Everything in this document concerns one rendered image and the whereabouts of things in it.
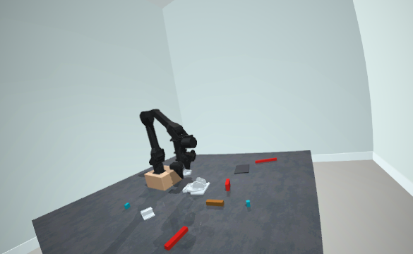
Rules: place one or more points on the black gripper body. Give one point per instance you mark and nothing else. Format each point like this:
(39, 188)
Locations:
(178, 165)

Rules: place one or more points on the orange rectangular bar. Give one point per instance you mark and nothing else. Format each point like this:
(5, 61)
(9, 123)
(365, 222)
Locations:
(215, 202)

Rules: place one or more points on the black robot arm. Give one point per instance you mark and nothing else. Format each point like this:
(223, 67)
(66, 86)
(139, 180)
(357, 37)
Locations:
(179, 136)

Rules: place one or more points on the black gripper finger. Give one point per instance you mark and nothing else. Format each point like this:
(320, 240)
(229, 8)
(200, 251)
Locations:
(180, 172)
(187, 164)

